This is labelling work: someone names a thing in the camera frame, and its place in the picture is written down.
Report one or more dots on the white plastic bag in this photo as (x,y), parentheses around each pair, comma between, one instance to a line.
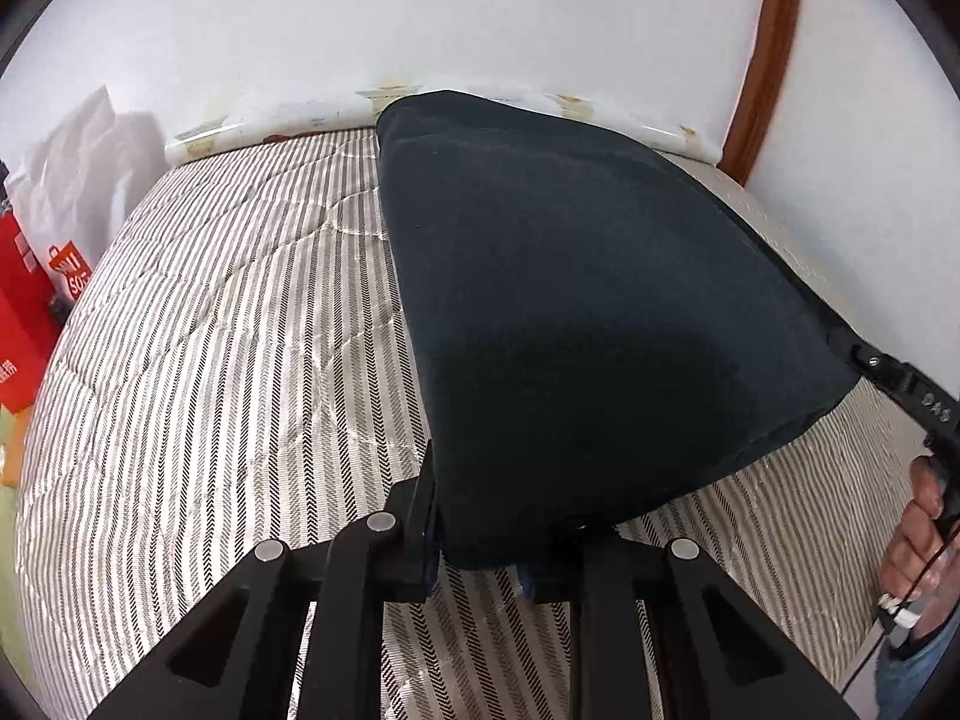
(75,165)

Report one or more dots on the person's right hand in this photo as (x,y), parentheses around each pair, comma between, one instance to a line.
(911,532)

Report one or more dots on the brown wooden door frame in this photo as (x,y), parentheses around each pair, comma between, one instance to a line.
(765,52)

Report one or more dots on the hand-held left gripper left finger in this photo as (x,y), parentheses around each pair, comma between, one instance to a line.
(421,555)

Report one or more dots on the person's blue jeans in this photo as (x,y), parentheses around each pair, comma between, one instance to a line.
(922,675)

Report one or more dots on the red shopping bag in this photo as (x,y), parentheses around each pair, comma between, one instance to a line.
(22,330)

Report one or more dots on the striped quilted bed cover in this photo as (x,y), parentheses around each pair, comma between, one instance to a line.
(225,352)

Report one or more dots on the black sweatshirt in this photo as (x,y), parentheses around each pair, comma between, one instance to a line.
(585,315)

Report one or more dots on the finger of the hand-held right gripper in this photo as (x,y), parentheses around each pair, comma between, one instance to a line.
(870,360)

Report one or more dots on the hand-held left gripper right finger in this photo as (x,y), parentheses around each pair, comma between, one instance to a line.
(529,581)

